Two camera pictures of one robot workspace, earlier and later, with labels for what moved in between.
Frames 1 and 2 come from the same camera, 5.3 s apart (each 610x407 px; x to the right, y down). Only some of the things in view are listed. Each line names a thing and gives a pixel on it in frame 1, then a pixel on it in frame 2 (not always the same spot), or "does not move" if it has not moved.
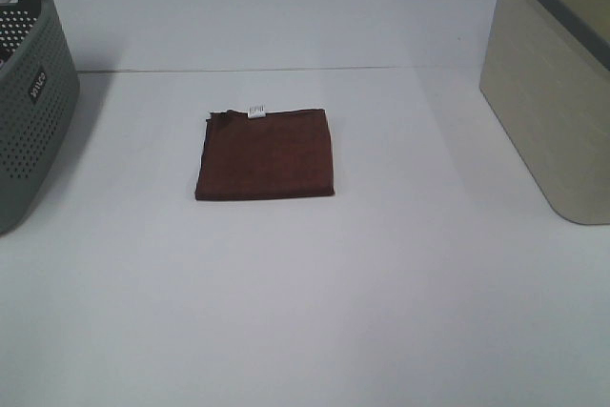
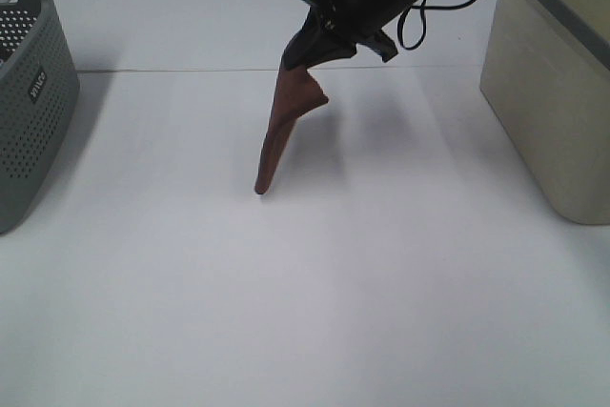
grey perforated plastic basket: [39, 85] does not move
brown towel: [265, 154] to [297, 93]
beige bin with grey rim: [546, 73] does not move
